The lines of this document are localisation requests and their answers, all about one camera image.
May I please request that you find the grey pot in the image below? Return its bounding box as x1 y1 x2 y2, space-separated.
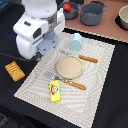
80 3 108 26
64 2 78 19

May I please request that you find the white woven placemat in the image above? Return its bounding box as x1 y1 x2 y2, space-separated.
14 32 115 128

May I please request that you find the left grey pot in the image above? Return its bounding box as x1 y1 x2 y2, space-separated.
64 2 78 19

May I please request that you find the round wooden plate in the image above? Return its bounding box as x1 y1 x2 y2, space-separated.
56 55 84 79

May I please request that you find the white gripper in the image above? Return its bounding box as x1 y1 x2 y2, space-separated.
13 9 65 59

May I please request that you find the right grey pot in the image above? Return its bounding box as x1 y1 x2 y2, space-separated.
80 3 108 26

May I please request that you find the red tomato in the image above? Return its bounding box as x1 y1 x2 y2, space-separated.
63 4 71 13

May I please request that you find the wooden handled fork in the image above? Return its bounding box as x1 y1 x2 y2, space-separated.
45 72 86 90

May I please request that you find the beige bowl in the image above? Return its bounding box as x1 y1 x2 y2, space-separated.
119 5 128 30

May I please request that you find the yellow butter box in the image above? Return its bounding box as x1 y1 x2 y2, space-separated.
50 80 60 103

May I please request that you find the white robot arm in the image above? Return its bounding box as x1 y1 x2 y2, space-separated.
13 0 65 59

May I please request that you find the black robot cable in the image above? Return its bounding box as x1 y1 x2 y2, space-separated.
0 51 31 63

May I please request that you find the light blue milk carton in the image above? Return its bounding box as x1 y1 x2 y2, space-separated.
70 33 82 51

